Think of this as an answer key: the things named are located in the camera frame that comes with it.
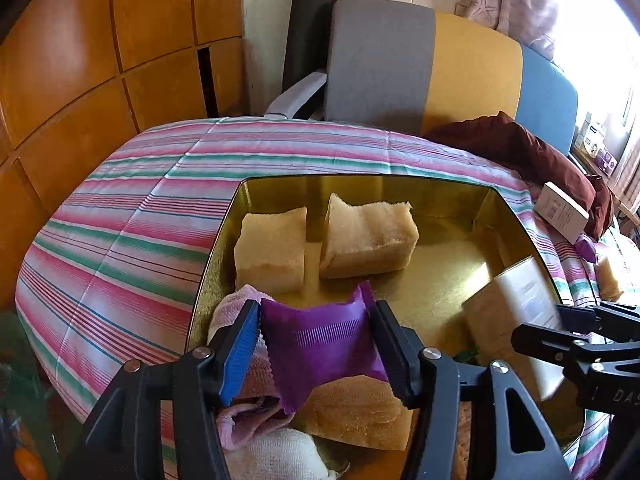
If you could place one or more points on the small white box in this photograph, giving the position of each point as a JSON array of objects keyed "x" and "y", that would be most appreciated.
[{"x": 517, "y": 295}]

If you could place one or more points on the yellow sponge block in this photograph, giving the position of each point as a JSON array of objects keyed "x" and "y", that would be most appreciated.
[
  {"x": 373, "y": 238},
  {"x": 270, "y": 252}
]

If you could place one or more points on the grey yellow blue armchair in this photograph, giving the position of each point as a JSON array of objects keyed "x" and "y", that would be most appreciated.
[{"x": 408, "y": 68}]

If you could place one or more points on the pink striped towel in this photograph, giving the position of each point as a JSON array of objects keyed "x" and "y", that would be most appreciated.
[{"x": 256, "y": 409}]

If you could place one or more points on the pale blue yellow sock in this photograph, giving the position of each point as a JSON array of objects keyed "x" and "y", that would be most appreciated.
[{"x": 283, "y": 454}]

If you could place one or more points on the striped tablecloth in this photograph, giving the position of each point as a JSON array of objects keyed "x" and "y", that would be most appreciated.
[{"x": 114, "y": 273}]

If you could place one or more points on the wooden side desk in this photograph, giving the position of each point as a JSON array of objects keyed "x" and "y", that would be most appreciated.
[{"x": 628, "y": 220}]

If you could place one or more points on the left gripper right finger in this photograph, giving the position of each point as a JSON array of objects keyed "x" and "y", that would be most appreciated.
[{"x": 509, "y": 437}]

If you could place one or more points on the dark red cloth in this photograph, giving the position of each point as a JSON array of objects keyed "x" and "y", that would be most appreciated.
[{"x": 499, "y": 139}]

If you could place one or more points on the wooden wardrobe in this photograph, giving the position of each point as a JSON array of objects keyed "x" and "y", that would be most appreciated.
[{"x": 79, "y": 78}]

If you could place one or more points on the purple sachet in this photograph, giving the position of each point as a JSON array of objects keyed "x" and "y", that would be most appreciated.
[
  {"x": 585, "y": 248},
  {"x": 308, "y": 348}
]

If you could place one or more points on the yellow sponge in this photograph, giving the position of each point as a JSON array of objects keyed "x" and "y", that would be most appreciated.
[
  {"x": 611, "y": 278},
  {"x": 360, "y": 411}
]

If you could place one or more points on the cream tea box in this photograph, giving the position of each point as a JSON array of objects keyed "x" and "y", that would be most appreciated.
[{"x": 562, "y": 212}]

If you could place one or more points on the gold tin tray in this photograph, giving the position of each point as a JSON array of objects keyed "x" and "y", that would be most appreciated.
[{"x": 468, "y": 235}]

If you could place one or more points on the black rolled mat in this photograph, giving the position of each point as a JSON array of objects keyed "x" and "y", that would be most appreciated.
[{"x": 307, "y": 45}]

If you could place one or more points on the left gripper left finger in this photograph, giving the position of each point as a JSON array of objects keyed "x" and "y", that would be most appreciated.
[{"x": 121, "y": 436}]

